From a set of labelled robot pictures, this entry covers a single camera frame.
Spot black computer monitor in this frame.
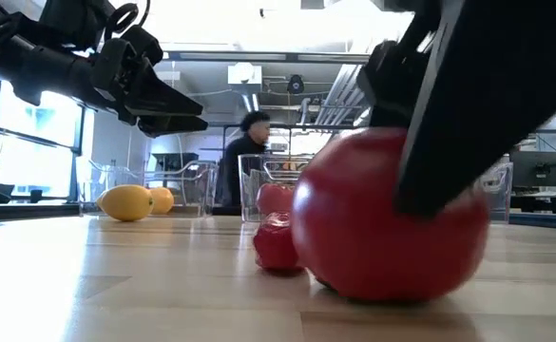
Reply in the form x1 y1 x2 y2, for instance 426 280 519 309
509 150 556 189

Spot long ceiling light bar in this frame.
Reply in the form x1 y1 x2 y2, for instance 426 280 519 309
161 49 372 66

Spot black overhead camera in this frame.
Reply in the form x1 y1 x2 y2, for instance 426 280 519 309
286 74 306 95

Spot small red bell pepper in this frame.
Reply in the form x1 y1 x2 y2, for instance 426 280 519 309
252 211 305 273

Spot red tomato with green stem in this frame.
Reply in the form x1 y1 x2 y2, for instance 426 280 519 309
256 182 296 216

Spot clear plastic basket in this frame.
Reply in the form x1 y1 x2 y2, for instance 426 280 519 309
86 159 220 219
238 154 315 223
476 161 515 224

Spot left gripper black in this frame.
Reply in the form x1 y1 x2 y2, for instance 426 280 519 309
74 50 210 140

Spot white ceiling box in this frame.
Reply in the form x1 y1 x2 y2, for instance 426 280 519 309
227 63 263 86

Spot yellow lemon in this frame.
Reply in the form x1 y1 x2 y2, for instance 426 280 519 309
97 183 155 222

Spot orange fruit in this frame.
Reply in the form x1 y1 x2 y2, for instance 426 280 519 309
147 186 176 215

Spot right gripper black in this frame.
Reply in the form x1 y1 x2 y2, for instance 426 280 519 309
379 0 556 218

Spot person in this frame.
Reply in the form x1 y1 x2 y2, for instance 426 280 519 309
214 110 272 208

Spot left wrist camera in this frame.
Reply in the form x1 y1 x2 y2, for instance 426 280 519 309
91 23 164 81

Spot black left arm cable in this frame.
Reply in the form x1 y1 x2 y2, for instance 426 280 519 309
103 0 152 42

